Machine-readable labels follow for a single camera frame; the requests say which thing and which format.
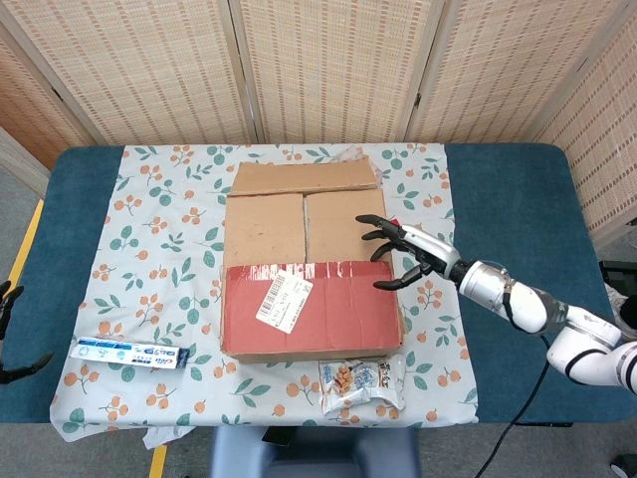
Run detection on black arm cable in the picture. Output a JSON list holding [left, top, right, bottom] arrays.
[[477, 338, 554, 478]]

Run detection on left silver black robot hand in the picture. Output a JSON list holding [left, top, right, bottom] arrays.
[[0, 281, 55, 385]]

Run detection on blue white toothpaste box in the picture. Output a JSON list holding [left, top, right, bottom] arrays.
[[69, 337, 190, 370]]

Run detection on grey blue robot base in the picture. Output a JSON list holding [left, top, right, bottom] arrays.
[[208, 426, 422, 478]]

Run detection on black stand base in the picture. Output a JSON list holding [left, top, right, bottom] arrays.
[[599, 259, 637, 300]]

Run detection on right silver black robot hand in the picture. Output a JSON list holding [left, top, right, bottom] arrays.
[[355, 214, 462, 292]]

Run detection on dark shoe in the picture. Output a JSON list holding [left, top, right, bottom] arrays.
[[610, 455, 637, 478]]

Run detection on white snack packet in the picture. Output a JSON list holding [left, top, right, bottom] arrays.
[[318, 354, 407, 415]]

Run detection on black flat object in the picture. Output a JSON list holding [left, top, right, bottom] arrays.
[[262, 426, 299, 447]]

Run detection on woven folding screen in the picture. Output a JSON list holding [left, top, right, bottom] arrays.
[[0, 0, 637, 240]]

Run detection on red cardboard box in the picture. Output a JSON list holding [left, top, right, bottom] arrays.
[[218, 154, 405, 363]]

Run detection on floral print tablecloth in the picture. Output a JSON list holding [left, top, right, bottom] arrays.
[[49, 142, 480, 442]]

